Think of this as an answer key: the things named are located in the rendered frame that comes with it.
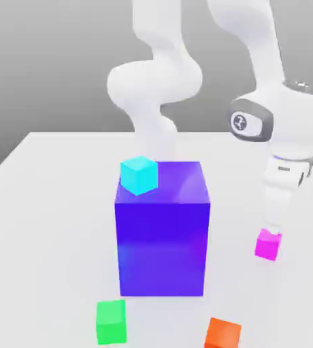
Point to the small orange cube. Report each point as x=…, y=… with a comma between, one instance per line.
x=223, y=334

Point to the small green cube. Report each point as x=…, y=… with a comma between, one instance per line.
x=110, y=323

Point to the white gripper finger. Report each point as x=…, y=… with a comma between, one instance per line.
x=275, y=230

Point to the small magenta cube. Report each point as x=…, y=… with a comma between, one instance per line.
x=266, y=247

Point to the large blue box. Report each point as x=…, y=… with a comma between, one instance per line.
x=162, y=244

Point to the small cyan cube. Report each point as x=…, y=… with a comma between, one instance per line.
x=138, y=175

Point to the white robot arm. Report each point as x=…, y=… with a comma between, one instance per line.
x=156, y=81

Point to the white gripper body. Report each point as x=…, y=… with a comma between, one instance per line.
x=276, y=204

